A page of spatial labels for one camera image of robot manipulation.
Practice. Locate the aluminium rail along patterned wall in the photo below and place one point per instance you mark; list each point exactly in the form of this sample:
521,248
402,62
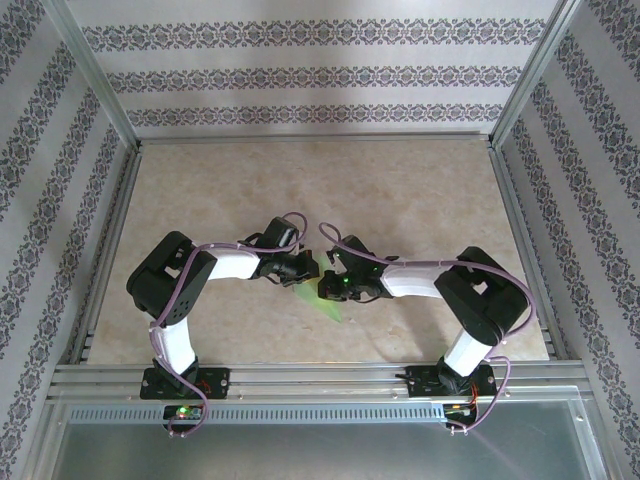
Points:
315,138

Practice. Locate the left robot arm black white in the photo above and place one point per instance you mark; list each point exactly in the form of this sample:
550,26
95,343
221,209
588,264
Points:
232,267

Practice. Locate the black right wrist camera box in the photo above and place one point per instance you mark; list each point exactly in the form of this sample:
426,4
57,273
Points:
352,252

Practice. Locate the aluminium rail under arm bases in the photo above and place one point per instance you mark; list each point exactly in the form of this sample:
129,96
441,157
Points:
320,381

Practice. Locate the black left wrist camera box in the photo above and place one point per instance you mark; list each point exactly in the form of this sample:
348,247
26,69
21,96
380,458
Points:
280,234

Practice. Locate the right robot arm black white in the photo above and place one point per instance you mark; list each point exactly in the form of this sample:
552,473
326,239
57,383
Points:
415,285

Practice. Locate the aluminium corner post by left arm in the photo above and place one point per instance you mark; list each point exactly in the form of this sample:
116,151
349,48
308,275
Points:
92,75

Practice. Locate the aluminium corner post by right arm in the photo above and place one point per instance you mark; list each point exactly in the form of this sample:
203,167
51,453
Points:
537,75

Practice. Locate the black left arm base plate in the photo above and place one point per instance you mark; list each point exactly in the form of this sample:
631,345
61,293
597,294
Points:
217,384

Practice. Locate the small circuit board green light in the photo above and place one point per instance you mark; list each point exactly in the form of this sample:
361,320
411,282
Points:
184,413

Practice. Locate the light green paper sheet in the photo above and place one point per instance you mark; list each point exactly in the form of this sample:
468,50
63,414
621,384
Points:
330,310

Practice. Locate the aluminium side rail by right arm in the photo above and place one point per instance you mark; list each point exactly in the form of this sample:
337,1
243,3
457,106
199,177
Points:
530,240

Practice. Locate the grey metal sheet panel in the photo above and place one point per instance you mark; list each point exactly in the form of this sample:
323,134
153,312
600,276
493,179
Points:
320,452

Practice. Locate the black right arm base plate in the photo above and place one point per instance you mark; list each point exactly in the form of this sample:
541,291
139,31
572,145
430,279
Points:
420,382

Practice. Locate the aluminium side rail by left arm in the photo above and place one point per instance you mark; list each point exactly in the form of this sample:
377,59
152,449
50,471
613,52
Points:
107,240

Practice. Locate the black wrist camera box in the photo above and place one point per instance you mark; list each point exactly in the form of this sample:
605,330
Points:
352,252
280,234

